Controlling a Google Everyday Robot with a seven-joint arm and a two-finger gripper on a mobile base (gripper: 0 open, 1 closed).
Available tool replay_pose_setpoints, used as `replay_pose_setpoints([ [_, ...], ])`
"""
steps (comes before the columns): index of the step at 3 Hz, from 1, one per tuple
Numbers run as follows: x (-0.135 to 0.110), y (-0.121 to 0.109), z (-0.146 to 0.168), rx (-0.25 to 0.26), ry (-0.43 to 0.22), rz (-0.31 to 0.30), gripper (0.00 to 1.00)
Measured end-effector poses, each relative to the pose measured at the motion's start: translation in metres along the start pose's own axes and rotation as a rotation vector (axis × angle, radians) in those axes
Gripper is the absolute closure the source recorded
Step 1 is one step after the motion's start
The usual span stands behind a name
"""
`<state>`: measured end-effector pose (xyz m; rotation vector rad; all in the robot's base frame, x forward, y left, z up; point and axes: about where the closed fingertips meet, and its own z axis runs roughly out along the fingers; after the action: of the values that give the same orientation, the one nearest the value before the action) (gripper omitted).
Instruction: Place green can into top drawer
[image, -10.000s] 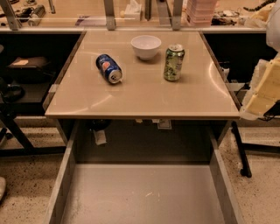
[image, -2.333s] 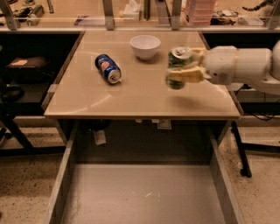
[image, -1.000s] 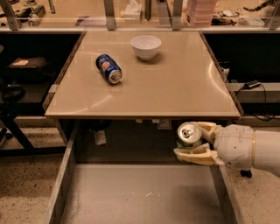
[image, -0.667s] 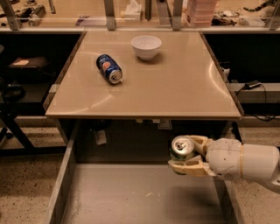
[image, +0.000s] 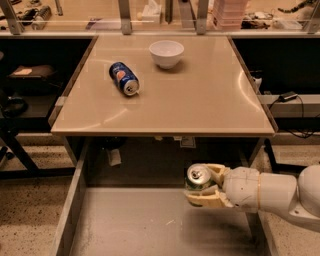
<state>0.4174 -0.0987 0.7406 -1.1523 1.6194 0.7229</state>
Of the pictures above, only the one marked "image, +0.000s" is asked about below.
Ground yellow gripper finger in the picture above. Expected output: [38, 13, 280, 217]
[206, 164, 230, 186]
[185, 191, 234, 208]

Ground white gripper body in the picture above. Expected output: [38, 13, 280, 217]
[222, 167, 260, 213]

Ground green soda can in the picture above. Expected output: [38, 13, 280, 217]
[185, 164, 214, 193]

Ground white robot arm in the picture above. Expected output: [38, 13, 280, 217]
[185, 163, 320, 232]

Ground open grey top drawer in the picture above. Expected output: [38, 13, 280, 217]
[49, 137, 275, 256]

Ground blue pepsi can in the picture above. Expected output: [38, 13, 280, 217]
[109, 62, 139, 96]

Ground black table leg stand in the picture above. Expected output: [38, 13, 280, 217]
[264, 139, 304, 174]

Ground black power adapter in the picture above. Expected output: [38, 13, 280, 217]
[279, 91, 298, 102]

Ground white paper tag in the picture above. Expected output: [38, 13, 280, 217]
[107, 149, 121, 166]

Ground white ceramic bowl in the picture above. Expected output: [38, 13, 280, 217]
[149, 40, 184, 69]

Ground pink stacked trays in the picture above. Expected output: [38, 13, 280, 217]
[212, 0, 248, 30]

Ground black bag on shelf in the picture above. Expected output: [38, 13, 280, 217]
[7, 65, 60, 96]

